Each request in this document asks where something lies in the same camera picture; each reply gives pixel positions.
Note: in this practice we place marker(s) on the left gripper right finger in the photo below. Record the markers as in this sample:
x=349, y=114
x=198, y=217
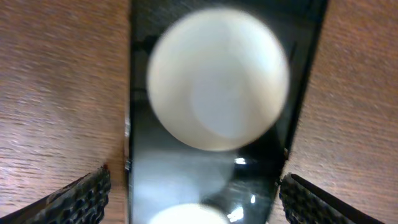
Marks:
x=304, y=202

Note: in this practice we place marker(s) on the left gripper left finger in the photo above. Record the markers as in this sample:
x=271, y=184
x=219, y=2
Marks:
x=82, y=201

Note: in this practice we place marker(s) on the black smartphone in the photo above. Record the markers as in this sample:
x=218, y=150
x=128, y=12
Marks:
x=216, y=89

